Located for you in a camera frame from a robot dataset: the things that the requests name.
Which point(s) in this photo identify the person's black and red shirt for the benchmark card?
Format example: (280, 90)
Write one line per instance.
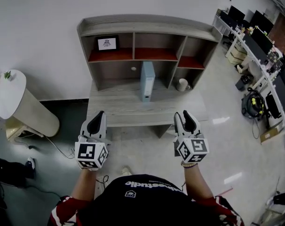
(142, 204)

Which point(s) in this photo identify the long white office desk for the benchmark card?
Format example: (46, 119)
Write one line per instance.
(257, 58)

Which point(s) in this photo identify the cardboard box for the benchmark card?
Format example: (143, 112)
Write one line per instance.
(270, 134)

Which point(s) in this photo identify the grey wooden shelf unit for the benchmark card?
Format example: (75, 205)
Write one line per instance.
(147, 23)

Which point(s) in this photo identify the dotted dark board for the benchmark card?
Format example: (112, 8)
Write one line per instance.
(274, 61)

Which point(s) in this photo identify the black monitor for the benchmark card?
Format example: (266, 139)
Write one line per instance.
(254, 49)
(261, 21)
(262, 41)
(236, 14)

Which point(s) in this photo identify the white round side table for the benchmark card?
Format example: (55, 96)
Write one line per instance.
(36, 114)

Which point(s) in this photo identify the person's white shoe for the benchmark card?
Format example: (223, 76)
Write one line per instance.
(126, 171)

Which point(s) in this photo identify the light blue file box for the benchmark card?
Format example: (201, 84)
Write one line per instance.
(147, 81)

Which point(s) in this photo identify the cream plastic stool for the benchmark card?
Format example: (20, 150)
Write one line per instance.
(18, 128)

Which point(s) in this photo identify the person's left forearm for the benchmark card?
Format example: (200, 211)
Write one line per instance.
(84, 185)

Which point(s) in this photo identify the small green potted plant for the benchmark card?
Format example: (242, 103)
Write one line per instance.
(7, 75)

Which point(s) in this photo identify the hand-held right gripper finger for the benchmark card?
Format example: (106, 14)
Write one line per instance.
(179, 126)
(192, 123)

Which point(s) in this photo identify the white mug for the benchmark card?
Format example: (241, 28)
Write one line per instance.
(182, 85)

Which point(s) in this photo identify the person's right forearm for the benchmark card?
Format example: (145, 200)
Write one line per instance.
(199, 182)

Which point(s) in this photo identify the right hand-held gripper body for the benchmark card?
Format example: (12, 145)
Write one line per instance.
(193, 149)

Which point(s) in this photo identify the grey wooden table top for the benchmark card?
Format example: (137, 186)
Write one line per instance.
(123, 109)

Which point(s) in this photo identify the black picture frame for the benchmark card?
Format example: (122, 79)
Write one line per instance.
(106, 43)

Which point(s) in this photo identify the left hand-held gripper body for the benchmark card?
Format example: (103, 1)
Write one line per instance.
(90, 155)

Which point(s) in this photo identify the black floor box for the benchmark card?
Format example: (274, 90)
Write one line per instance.
(243, 82)

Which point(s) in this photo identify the black and yellow vacuum cleaner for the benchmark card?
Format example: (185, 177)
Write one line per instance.
(251, 105)

